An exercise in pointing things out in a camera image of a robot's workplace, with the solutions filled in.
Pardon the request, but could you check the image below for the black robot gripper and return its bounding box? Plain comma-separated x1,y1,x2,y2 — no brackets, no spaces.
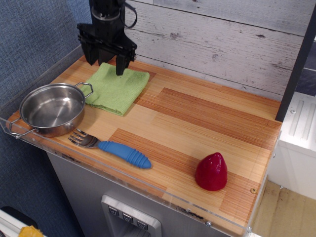
77,17,137,76

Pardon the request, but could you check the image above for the white ridged side unit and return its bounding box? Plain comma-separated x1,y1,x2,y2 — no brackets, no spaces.
268,92,316,199

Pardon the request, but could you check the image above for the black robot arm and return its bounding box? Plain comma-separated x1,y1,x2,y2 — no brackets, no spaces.
77,0,138,76

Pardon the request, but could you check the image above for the clear acrylic table guard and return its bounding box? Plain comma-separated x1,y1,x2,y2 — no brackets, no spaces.
1,113,281,237

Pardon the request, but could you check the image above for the small steel pot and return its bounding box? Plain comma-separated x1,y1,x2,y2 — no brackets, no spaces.
8,82,94,138

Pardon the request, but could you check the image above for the yellow object at corner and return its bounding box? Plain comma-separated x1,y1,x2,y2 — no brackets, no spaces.
18,226,44,237

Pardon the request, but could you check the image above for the green cloth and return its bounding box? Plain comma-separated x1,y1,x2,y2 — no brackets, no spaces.
81,63,150,116

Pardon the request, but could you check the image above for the red plastic strawberry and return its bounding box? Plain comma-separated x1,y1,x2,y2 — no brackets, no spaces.
195,152,228,191

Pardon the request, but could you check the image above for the grey dispenser button panel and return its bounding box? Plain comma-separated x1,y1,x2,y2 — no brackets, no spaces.
101,195,162,237

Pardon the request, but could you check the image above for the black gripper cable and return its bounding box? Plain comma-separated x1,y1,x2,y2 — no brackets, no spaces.
121,0,138,29

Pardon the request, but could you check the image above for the blue handled fork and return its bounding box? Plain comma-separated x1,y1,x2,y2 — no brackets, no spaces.
68,129,152,169

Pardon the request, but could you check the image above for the dark right support post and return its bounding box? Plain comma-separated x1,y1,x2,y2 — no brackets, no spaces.
275,6,316,122

